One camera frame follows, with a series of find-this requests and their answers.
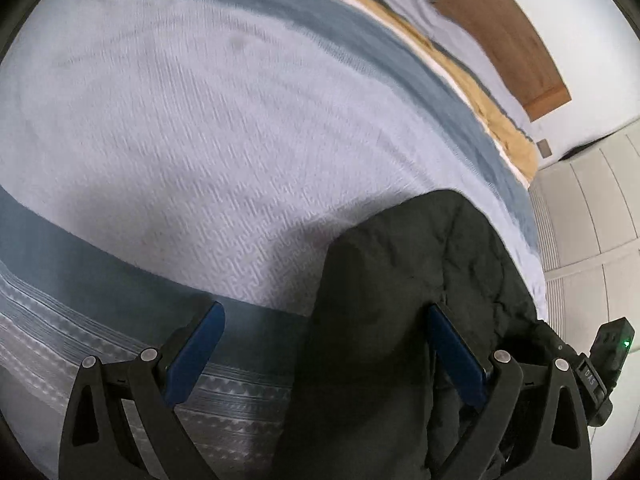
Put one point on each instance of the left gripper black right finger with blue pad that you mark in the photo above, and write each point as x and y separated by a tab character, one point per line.
531	407

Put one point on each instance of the grey wall socket plate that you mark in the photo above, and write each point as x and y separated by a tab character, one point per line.
544	148

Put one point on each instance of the striped blue grey duvet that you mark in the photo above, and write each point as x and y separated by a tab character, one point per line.
155	149

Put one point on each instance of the white panelled wardrobe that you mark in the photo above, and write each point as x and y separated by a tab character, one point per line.
587	213

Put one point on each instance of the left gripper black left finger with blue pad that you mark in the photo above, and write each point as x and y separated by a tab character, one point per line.
97	441

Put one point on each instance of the wooden headboard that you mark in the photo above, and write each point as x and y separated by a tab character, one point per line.
514	47

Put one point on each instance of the black puffer jacket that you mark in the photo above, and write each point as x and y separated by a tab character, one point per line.
370	400

